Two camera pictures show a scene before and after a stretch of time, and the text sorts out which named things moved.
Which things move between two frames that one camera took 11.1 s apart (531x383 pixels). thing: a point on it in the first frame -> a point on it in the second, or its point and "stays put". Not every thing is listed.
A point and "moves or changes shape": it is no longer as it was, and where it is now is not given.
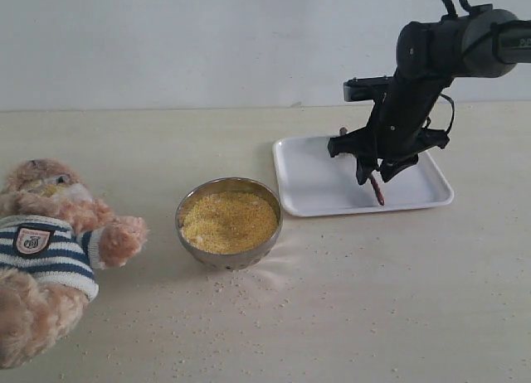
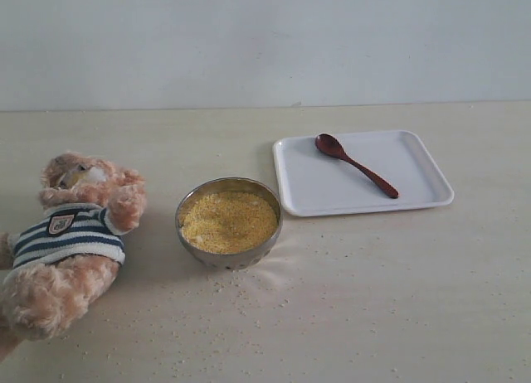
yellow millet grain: [229, 222] stays put
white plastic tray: [311, 181] stays put
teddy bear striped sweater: [54, 234] moves or changes shape
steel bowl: [229, 223] stays put
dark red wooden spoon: [376, 186] -> [332, 145]
